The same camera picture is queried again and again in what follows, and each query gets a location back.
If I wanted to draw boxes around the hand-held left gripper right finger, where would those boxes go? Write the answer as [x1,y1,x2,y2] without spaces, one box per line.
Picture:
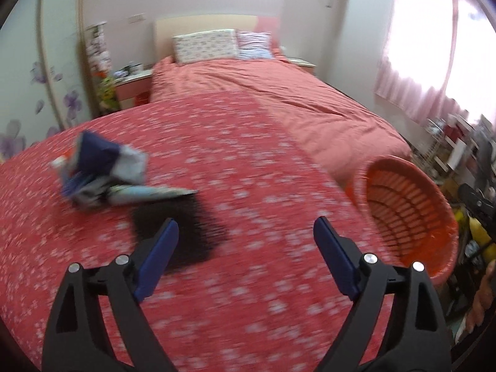
[313,216,452,372]

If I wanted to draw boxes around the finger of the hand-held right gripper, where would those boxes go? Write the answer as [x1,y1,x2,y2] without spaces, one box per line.
[457,184,496,221]

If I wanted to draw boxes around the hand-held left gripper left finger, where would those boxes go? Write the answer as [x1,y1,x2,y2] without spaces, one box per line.
[41,218,181,372]

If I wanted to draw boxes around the black garment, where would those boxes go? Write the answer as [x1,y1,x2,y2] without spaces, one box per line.
[130,197,229,276]

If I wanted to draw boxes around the light blue wrapper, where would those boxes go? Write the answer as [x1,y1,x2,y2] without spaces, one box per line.
[106,185,199,206]

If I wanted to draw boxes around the orange plastic laundry basket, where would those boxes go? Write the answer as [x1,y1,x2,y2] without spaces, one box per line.
[345,157,461,286]
[349,157,460,285]

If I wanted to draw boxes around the person's right hand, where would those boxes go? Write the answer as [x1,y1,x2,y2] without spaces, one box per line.
[465,259,496,334]

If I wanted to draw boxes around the yellow bag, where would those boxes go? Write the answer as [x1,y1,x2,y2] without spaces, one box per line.
[469,217,496,249]

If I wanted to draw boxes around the red floral tablecloth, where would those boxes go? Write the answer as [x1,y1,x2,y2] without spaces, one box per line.
[0,91,396,372]

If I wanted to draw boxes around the pink curtain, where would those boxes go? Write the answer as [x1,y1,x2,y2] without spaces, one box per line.
[374,0,462,125]

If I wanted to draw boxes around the pink nightstand with mug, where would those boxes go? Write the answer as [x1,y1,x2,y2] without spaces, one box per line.
[114,69,153,109]

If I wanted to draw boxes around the bed with pink cover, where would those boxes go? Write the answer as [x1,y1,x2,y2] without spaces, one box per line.
[149,44,411,187]

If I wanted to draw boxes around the clear tube of plush toys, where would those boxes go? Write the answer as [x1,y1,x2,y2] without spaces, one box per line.
[83,23,117,113]

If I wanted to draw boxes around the white floral pillow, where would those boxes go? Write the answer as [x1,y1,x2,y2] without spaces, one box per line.
[172,29,241,64]

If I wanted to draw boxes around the pink striped pillow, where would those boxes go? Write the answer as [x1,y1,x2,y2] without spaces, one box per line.
[236,31,272,60]

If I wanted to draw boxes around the wardrobe with purple flower doors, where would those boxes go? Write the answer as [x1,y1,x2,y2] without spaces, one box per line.
[0,0,97,163]

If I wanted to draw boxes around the beige bed headboard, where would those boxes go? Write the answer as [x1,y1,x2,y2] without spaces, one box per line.
[153,15,281,60]

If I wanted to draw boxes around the white wire rack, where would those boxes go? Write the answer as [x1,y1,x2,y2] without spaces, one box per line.
[413,118,446,175]

